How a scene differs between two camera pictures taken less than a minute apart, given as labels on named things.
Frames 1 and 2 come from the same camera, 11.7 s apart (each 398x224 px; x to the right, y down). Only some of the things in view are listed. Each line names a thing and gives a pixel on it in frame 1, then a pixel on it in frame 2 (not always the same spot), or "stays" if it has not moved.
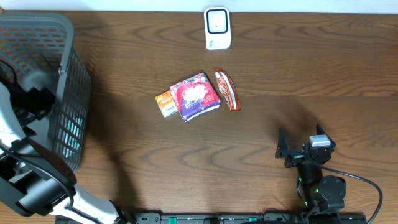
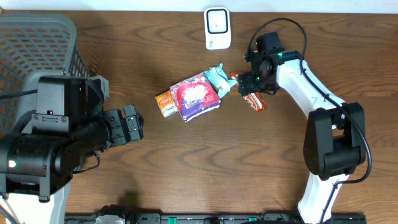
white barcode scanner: (217, 28) stays
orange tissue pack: (166, 104) stays
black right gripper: (295, 157) to (246, 85)
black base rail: (311, 218) stays
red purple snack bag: (195, 97) stays
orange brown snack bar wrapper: (227, 88) to (254, 99)
